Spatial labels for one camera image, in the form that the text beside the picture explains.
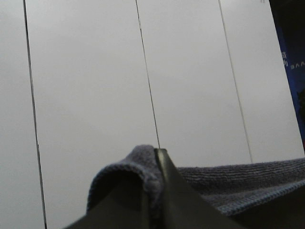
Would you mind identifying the blue poster with text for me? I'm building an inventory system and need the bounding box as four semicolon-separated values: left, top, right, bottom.
269;0;305;143

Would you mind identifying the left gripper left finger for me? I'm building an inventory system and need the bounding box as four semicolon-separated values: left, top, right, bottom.
66;177;150;229

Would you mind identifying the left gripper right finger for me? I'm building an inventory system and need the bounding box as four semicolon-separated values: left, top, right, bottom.
154;148;243;229

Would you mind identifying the grey microfibre towel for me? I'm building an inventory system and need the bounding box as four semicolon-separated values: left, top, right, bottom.
87;145;305;218

